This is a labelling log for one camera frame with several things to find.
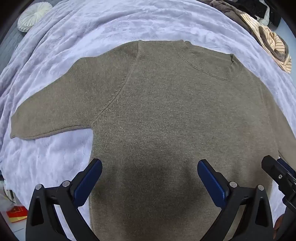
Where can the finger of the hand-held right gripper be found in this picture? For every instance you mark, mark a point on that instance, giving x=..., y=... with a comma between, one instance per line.
x=286, y=165
x=278, y=172

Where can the olive knit sweater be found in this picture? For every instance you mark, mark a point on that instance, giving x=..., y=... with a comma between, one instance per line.
x=166, y=111

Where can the red packet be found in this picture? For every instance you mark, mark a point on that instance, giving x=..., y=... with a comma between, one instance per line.
x=17, y=214

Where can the black bag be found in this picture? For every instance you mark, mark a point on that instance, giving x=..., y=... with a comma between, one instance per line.
x=272, y=11

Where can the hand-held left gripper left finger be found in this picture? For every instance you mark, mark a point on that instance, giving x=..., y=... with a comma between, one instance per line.
x=89, y=179

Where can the brown and striped clothes pile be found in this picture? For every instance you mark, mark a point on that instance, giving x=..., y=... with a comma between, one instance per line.
x=233, y=11

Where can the beige striped cloth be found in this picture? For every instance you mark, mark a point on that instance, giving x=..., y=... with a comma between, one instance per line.
x=275, y=44

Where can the round white pleated cushion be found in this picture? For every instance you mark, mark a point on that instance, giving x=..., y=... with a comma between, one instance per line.
x=33, y=16

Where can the person's right hand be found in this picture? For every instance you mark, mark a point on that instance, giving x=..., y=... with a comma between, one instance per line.
x=278, y=224

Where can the grey quilted cover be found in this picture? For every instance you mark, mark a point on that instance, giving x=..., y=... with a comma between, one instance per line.
x=10, y=48

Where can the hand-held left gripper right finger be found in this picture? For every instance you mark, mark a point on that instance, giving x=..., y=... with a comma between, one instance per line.
x=211, y=180

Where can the lavender fleece blanket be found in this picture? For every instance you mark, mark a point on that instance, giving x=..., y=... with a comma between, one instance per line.
x=76, y=34

